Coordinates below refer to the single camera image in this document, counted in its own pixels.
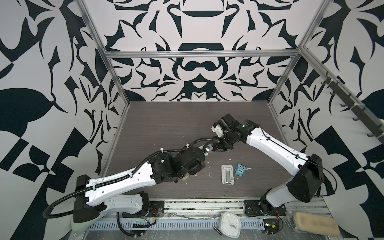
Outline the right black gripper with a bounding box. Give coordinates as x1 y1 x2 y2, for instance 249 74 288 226
209 131 236 151

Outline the remote battery cover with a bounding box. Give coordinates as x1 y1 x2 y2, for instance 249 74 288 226
182 174 190 181

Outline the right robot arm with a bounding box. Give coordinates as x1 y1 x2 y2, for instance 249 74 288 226
211 114 324 210

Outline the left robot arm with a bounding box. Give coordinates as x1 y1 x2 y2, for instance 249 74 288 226
43 146 207 233

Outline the silver metal phone stand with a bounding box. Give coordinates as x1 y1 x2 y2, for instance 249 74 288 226
221 165 235 186

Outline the blue owl toy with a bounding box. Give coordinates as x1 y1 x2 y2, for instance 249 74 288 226
235 163 248 177

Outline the white square clock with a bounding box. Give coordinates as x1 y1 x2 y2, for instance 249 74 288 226
219 212 242 239

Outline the small circuit board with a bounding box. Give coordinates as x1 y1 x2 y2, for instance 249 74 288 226
263 219 281 236

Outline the beige sponge pad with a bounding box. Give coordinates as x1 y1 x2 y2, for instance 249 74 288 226
293 212 341 237

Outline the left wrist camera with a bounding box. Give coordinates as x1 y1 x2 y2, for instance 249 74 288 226
203 144 214 156

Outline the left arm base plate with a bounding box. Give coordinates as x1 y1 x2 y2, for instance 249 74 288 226
122 201 165 218

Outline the white slotted cable duct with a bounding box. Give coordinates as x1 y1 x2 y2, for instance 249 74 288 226
88 219 265 231

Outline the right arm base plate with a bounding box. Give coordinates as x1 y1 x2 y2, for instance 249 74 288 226
244 200 270 217

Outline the black wall hook rack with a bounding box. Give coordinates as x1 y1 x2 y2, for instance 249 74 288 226
320 72 384 145

